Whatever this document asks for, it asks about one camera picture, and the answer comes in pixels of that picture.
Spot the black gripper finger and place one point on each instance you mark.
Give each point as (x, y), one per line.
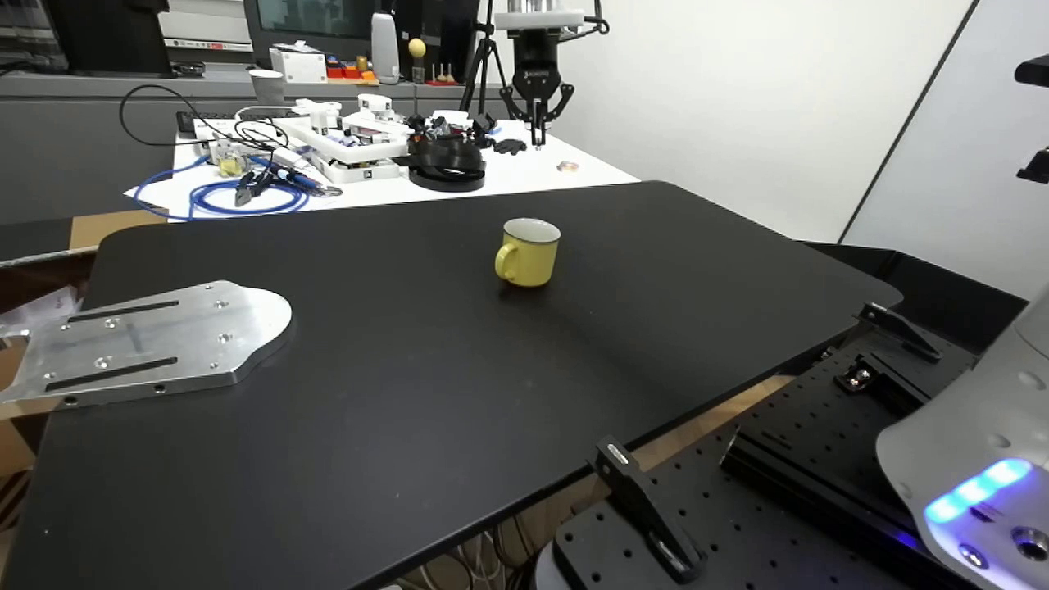
(553, 104)
(525, 104)

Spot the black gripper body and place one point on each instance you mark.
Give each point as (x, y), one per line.
(539, 61)

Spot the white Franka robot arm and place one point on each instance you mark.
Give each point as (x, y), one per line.
(986, 437)

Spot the yellow enamel cup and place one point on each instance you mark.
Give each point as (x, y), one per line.
(528, 257)

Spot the grey cup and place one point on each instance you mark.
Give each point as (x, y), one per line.
(266, 83)

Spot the small black disc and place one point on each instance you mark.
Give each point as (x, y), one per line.
(509, 144)

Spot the gold ball on rod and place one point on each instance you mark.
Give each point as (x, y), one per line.
(418, 46)

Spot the white speaker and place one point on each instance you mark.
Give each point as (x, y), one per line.
(385, 46)

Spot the white parts tray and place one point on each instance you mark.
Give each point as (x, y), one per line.
(350, 142)

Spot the black Dell monitor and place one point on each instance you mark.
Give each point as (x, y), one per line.
(316, 21)

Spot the white carton box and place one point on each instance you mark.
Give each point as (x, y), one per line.
(297, 63)

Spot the black pliers tool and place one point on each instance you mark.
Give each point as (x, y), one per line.
(257, 184)

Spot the wooden board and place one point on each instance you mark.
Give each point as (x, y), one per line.
(708, 410)

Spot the small black clamp block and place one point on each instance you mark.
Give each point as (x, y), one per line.
(861, 377)

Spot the black toggle clamp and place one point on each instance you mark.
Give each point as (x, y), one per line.
(904, 330)

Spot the black bulky equipment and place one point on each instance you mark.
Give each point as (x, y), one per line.
(102, 33)

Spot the flat cardboard sheet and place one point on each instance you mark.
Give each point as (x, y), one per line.
(117, 227)

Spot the silver metal mounting plate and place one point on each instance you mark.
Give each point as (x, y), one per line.
(141, 346)

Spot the black optical breadboard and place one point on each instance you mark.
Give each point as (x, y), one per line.
(788, 559)

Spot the black camera tripod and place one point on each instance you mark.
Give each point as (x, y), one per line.
(480, 55)

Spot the black aluminium rail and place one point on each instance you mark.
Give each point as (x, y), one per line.
(807, 471)

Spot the black wall bracket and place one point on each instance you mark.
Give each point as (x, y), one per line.
(1034, 71)
(1037, 166)

